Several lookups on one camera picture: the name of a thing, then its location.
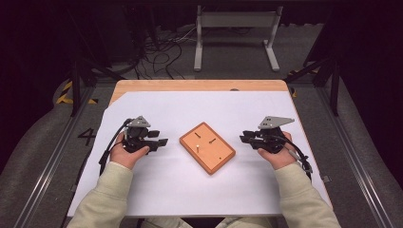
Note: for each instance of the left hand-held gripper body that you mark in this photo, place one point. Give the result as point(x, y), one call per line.
point(137, 139)

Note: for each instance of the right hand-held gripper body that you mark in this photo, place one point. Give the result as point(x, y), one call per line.
point(269, 139)

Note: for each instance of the person's left hand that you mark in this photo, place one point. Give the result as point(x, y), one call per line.
point(125, 157)

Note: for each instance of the person's right hand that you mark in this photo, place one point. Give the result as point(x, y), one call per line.
point(282, 160)

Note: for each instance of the black screw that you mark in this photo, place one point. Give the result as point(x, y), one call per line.
point(212, 140)
point(197, 135)

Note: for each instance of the pale metal screw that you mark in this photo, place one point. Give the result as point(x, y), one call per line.
point(197, 148)

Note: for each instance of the orange wooden board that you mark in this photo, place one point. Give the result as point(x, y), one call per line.
point(212, 158)

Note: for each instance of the white paper sheet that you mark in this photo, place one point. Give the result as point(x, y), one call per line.
point(202, 107)

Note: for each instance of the black metal stand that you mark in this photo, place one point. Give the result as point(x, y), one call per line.
point(76, 85)
point(332, 85)

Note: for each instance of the yellow black hazard tape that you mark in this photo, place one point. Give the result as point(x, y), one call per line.
point(65, 95)

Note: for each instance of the white metal stand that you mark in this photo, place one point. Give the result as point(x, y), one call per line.
point(236, 19)

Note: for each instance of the aluminium floor rail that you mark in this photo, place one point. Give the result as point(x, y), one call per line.
point(351, 158)
point(50, 164)

